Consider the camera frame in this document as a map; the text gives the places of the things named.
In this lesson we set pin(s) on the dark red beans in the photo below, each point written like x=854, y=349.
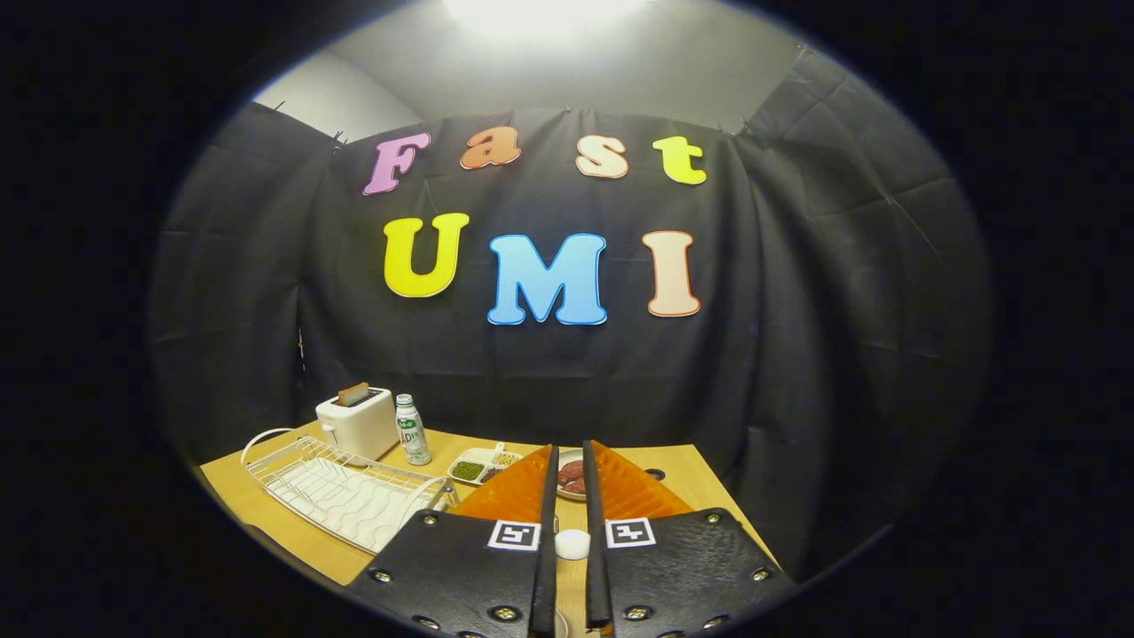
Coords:
x=490, y=475

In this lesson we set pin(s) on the green mung beans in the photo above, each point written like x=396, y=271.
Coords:
x=468, y=470

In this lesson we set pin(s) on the white drip tray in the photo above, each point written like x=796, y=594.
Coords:
x=354, y=505

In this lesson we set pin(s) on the brown bread slice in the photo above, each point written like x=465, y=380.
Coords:
x=353, y=394

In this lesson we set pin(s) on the white green label bottle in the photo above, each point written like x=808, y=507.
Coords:
x=413, y=439

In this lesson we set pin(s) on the white divided snack tray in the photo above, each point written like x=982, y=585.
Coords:
x=478, y=456

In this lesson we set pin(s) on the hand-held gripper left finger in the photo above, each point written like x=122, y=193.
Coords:
x=547, y=576

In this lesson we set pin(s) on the red meat slice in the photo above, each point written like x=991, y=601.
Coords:
x=574, y=486
x=571, y=470

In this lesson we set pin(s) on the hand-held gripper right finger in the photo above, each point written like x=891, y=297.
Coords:
x=595, y=576

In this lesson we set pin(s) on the beige plate with meat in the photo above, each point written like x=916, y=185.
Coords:
x=562, y=455

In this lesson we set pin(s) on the white toaster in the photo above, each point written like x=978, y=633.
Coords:
x=363, y=425

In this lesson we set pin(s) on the yellow soybeans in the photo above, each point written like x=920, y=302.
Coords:
x=505, y=459

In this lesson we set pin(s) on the black backdrop cloth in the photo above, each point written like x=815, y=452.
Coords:
x=797, y=310

